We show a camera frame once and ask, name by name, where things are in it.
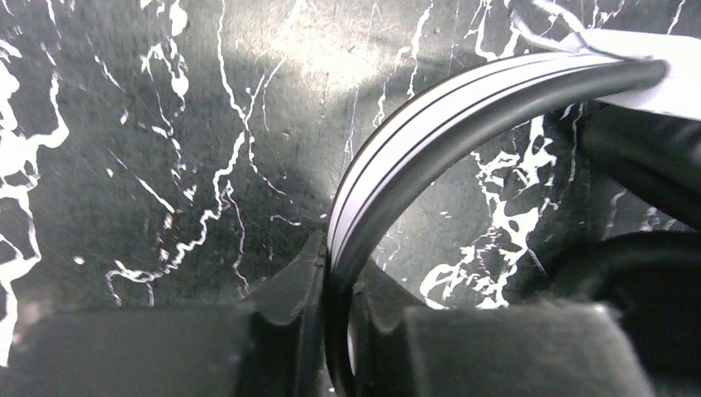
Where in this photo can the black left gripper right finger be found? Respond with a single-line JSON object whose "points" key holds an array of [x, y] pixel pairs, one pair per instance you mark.
{"points": [[548, 348]]}

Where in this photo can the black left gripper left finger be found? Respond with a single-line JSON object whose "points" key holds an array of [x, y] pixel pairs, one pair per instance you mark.
{"points": [[267, 344]]}

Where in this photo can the black and white headphones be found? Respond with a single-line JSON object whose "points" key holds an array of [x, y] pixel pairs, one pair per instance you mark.
{"points": [[572, 174]]}

